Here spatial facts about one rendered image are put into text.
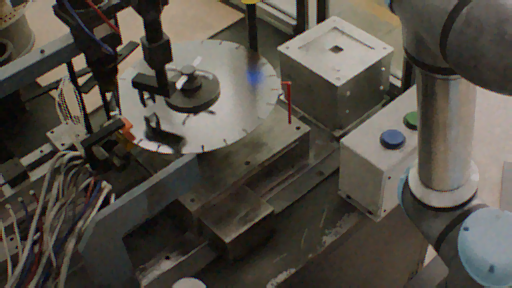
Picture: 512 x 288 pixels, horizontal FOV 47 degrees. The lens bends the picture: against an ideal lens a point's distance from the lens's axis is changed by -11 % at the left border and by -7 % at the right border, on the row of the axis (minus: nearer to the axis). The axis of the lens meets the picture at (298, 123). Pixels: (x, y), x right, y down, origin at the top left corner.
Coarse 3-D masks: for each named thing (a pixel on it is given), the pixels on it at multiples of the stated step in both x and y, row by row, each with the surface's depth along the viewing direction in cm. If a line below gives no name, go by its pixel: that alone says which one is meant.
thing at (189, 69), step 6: (198, 60) 119; (168, 66) 118; (174, 66) 118; (186, 66) 117; (192, 66) 117; (180, 72) 117; (186, 72) 116; (192, 72) 116; (198, 72) 116; (180, 78) 115; (186, 78) 116; (192, 78) 117; (204, 78) 116; (210, 78) 116; (180, 84) 114; (186, 84) 118; (192, 84) 118
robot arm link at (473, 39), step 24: (480, 0) 64; (504, 0) 63; (456, 24) 65; (480, 24) 63; (504, 24) 62; (456, 48) 65; (480, 48) 63; (504, 48) 62; (456, 72) 69; (480, 72) 65; (504, 72) 63
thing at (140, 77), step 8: (160, 72) 107; (136, 80) 111; (144, 80) 111; (152, 80) 111; (160, 80) 108; (168, 80) 110; (136, 88) 112; (144, 88) 111; (152, 88) 110; (160, 88) 109; (168, 88) 109; (176, 88) 111; (144, 96) 113; (152, 96) 114; (168, 96) 110; (144, 104) 114
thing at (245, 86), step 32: (224, 64) 126; (256, 64) 126; (128, 96) 120; (160, 96) 119; (224, 96) 119; (256, 96) 119; (160, 128) 113; (192, 128) 113; (224, 128) 113; (256, 128) 113
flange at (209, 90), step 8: (208, 72) 123; (176, 80) 121; (200, 80) 119; (208, 80) 121; (216, 80) 121; (184, 88) 117; (192, 88) 117; (200, 88) 119; (208, 88) 119; (216, 88) 119; (176, 96) 118; (184, 96) 117; (192, 96) 117; (200, 96) 117; (208, 96) 118; (216, 96) 118; (168, 104) 118; (176, 104) 116; (184, 104) 116; (192, 104) 116; (200, 104) 116; (208, 104) 117
